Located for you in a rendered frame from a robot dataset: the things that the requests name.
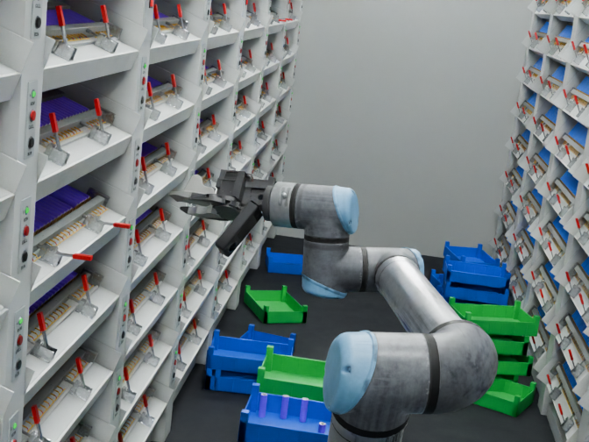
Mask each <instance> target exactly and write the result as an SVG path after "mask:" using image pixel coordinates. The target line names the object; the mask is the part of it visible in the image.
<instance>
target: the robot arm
mask: <svg viewBox="0 0 589 442"><path fill-rule="evenodd" d="M250 175H251V174H247V173H246V172H245V171H237V170H226V169H221V172H220V175H219V178H217V181H216V188H217V191H216V194H215V190H213V188H210V187H206V186H204V185H203V183H202V177H201V176H200V175H192V176H191V177H190V179H189V181H188V183H187V185H186V187H185V188H184V190H183V191H174V192H169V195H170V196H171V197H172V198H173V199H174V200H175V201H176V202H184V203H195V204H196V206H195V207H189V206H181V207H180V210H182V211H183V212H185V213H186V214H188V215H191V216H195V217H204V218H206V219H213V220H219V221H231V220H233V221H232V223H231V224H230V225H229V227H228V228H227V229H226V230H225V231H224V233H223V234H222V235H221V236H220V238H219V239H218V240H217V241H216V247H217V248H218V250H219V251H220V253H222V254H223V255H225V256H226V257H230V256H231V254H232V253H233V252H234V251H235V249H236V248H237V247H238V245H239V244H240V243H241V242H242V240H243V239H244V238H245V237H246V235H247V234H248V233H249V232H250V230H251V229H252V228H253V227H254V225H256V224H257V223H258V221H259V220H260V219H261V217H262V216H263V218H264V219H265V220H266V221H271V223H272V225H273V226H278V227H287V228H297V229H304V243H303V259H302V289H303V290H304V291H305V292H306V293H308V294H310V295H312V296H317V297H321V298H328V299H343V298H345V297H346V296H347V291H349V292H380V293H381V294H382V295H383V296H384V297H385V299H386V301H387V303H388V304H389V306H390V307H391V309H392V310H393V312H394V314H395V315H396V316H397V317H398V319H399V320H400V322H401V324H402V325H403V327H404V328H405V330H406V332H373V331H356V332H344V333H341V334H339V335H338V336H337V337H336V338H335V339H334V340H333V342H332V344H331V346H330V350H329V352H328V355H327V359H326V363H325V368H324V370H325V373H324V377H323V400H324V404H325V407H326V409H327V410H328V411H330V412H332V414H331V420H330V430H329V436H328V441H327V442H402V437H403V433H404V429H405V427H406V425H407V423H408V418H409V414H444V413H450V412H452V411H456V410H461V409H463V408H465V407H467V406H469V405H471V404H472V403H475V402H476V401H478V400H479V399H480V398H481V397H482V396H483V395H484V394H485V393H486V392H487V391H488V390H489V389H490V387H491V386H492V384H493V381H494V379H495V376H496V375H497V370H498V354H497V351H496V348H495V345H494V343H493V341H492V340H491V338H490V337H489V336H488V335H487V333H486V332H485V331H484V330H483V329H482V328H481V327H480V326H478V325H477V324H475V323H473V322H470V321H467V320H463V319H461V318H460V317H459V315H458V314H457V313H456V312H455V311H454V309H452V307H451V306H450V305H449V304H448V303H447V302H446V301H445V300H444V298H443V297H442V296H441V295H440V294H439V293H438V291H437V290H436V289H435V288H434V287H433V285H432V284H431V283H430V282H429V281H428V279H427V278H426V277H425V276H424V264H423V259H422V256H421V254H420V253H419V252H418V251H417V250H415V249H410V248H408V247H402V248H388V247H359V246H349V238H350V234H353V233H354V232H355V231H356V230H357V228H358V215H359V211H358V198H357V195H356V193H355V192H354V190H353V189H350V188H344V187H339V186H337V185H335V186H325V185H314V184H302V183H292V182H277V181H276V178H275V177H271V176H268V180H261V179H253V177H252V176H250ZM245 178H246V179H245ZM261 211H262V212H261Z"/></svg>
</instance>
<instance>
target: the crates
mask: <svg viewBox="0 0 589 442"><path fill-rule="evenodd" d="M482 246H483V245H482V244H478V248H474V247H462V246H450V241H445V245H444V264H443V271H444V274H436V270H435V269H431V274H430V279H429V282H430V283H431V284H432V285H433V287H434V288H435V289H436V290H437V291H438V293H439V294H440V295H441V296H442V297H443V298H444V300H445V301H446V302H447V303H448V304H449V305H450V306H451V307H452V309H454V311H455V312H456V313H457V314H458V315H459V317H460V318H461V319H463V320H467V321H470V322H473V323H475V324H477V325H478V326H480V327H481V328H482V329H483V330H484V331H485V332H486V333H487V335H488V336H489V337H490V338H491V340H492V341H493V343H494V345H495V348H496V351H497V354H498V370H497V375H496V376H495V379H494V381H493V384H492V386H491V387H490V389H489V390H488V391H487V392H486V393H485V394H484V395H483V396H482V397H481V398H480V399H479V400H478V401H476V402H475V403H474V404H477V405H479V406H482V407H485V408H488V409H490V410H496V411H499V412H501V413H504V414H507V415H509V416H512V417H517V416H519V415H520V414H521V413H522V412H523V411H524V410H525V409H527V408H528V407H529V405H530V404H532V402H534V397H535V392H536V382H533V381H532V382H531V383H530V386H525V385H522V384H520V383H518V378H519V376H531V371H532V366H533V360H534V357H533V356H532V355H528V357H527V351H528V346H529V336H535V337H537V333H538V327H539V322H540V317H539V316H537V315H534V317H531V316H530V315H529V314H528V313H526V312H525V311H524V310H523V309H521V303H522V302H521V301H518V300H515V302H514V306H508V305H507V300H508V295H509V283H510V277H511V273H509V272H508V271H507V270H506V268H507V263H504V262H502V267H500V259H498V258H495V260H494V259H493V258H492V257H491V256H490V255H488V254H487V253H486V252H485V251H484V250H482ZM270 251H271V247H267V248H266V269H267V272H269V273H280V274H299V275H302V259H303V255H301V254H291V253H272V252H270ZM244 302H245V303H246V304H247V306H248V307H249V308H250V309H251V310H252V311H253V312H254V314H255V315H256V316H257V317H258V318H259V319H260V320H261V322H262V323H263V324H306V320H307V313H308V305H303V306H301V305H300V304H299V303H298V302H297V301H296V300H295V299H294V298H293V297H292V296H291V295H289V294H288V292H287V286H286V285H282V289H281V290H251V286H250V285H245V297H244ZM219 333H220V330H217V329H215V330H214V338H213V340H212V343H211V346H209V350H207V356H206V365H205V370H206V380H205V389H208V390H216V391H224V392H231V393H239V394H247V395H250V394H251V392H252V384H253V383H254V382H255V383H256V381H257V374H258V368H259V367H261V366H262V363H263V361H264V358H265V357H266V347H267V345H270V346H274V349H273V353H276V354H282V355H288V356H292V354H293V353H294V352H295V339H296V333H291V334H290V338H285V337H282V336H277V335H273V334H269V333H264V332H261V331H254V324H249V327H248V331H247V332H246V333H245V334H244V335H242V336H241V337H240V338H239V339H238V338H231V337H224V336H219Z"/></svg>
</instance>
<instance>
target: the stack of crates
mask: <svg viewBox="0 0 589 442"><path fill-rule="evenodd" d="M273 349H274V346H270V345H267V347H266V357H265V358H264V361H263V363H262V366H261V367H259V368H258V374H257V381H256V383H259V384H260V386H259V392H262V393H267V394H274V395H279V396H283V395H288V396H290V397H296V398H303V397H306V398H308V399H309V400H314V401H319V402H324V400H323V377H324V373H325V370H324V368H325V363H326V361H323V360H312V359H306V358H300V357H294V356H288V355H282V354H276V353H273Z"/></svg>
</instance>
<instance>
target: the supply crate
mask: <svg viewBox="0 0 589 442"><path fill-rule="evenodd" d="M259 386H260V384H259V383H255V382H254V383H253V384H252V392H251V395H250V397H249V400H248V402H247V404H246V406H245V409H244V410H242V411H241V415H240V423H239V431H238V442H327V441H328V436H329V430H330V420H331V414H332V412H330V411H328V410H327V409H326V407H325V404H324V402H319V401H314V400H309V404H308V411H307V418H306V422H304V423H303V422H300V421H299V418H300V411H301V404H302V399H301V398H296V397H289V401H288V408H287V419H281V418H280V409H281V402H282V396H279V395H274V394H267V393H266V394H267V402H266V416H265V417H259V403H260V395H261V394H262V392H259ZM320 422H324V423H326V428H325V434H324V433H319V432H318V425H319V423H320Z"/></svg>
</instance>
